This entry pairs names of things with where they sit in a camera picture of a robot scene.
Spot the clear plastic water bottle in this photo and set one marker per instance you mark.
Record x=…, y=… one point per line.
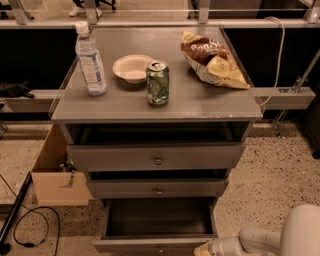
x=90, y=60

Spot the grey drawer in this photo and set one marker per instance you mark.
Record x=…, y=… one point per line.
x=157, y=188
x=157, y=225
x=147, y=157

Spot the black bag on shelf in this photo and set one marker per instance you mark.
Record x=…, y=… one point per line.
x=15, y=90

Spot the brown yellow chip bag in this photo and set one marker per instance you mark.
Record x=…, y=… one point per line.
x=212, y=61

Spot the cardboard box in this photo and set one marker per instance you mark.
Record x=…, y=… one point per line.
x=53, y=184

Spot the white paper bowl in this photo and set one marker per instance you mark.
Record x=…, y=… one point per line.
x=132, y=68

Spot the metal railing frame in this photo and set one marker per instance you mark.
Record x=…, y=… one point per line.
x=228, y=13

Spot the grey middle drawer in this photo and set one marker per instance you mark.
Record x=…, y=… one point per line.
x=157, y=188

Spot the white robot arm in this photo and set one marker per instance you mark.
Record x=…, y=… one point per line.
x=300, y=236

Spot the grey bottom drawer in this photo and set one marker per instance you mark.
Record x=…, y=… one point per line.
x=157, y=225

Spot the green soda can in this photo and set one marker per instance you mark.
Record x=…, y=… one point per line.
x=157, y=73

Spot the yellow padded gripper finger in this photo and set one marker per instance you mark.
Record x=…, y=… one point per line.
x=203, y=250

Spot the grey top drawer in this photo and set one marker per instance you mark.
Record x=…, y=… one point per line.
x=147, y=157

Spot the grey wooden drawer cabinet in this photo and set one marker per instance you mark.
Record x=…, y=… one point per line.
x=196, y=113

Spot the white shoe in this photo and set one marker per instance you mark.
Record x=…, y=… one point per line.
x=76, y=11

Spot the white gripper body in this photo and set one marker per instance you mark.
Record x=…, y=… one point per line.
x=222, y=247

